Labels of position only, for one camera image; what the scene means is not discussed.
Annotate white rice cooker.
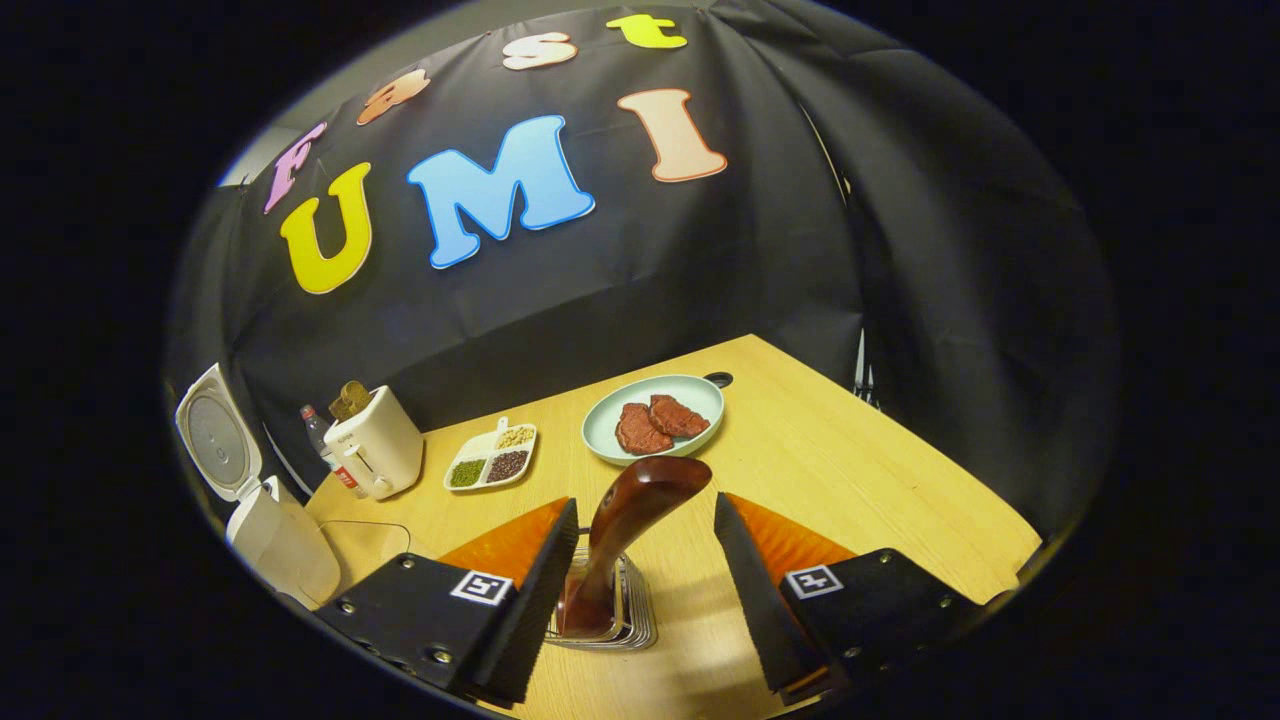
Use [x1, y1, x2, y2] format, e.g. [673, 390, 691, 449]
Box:
[175, 363, 343, 611]

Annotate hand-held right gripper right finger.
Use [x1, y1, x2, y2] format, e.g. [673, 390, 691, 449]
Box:
[713, 492, 986, 706]

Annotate white toaster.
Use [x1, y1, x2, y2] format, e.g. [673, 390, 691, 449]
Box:
[322, 385, 425, 501]

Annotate black backdrop cloth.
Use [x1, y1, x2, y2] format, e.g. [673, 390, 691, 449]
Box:
[165, 0, 1121, 541]

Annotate white divided dish with beans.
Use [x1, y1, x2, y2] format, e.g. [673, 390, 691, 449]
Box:
[443, 417, 539, 493]

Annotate dark wooden spoon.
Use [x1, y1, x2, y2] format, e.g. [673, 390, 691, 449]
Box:
[556, 456, 713, 639]

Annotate plastic bottle with red label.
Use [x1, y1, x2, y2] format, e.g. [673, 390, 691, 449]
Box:
[300, 404, 369, 501]

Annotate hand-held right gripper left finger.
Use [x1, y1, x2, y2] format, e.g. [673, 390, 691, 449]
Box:
[315, 497, 581, 706]

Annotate red meat piece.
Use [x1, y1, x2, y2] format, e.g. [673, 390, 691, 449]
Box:
[648, 394, 712, 439]
[614, 402, 676, 457]

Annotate pale green plate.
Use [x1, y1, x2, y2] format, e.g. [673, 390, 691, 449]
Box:
[581, 374, 726, 468]

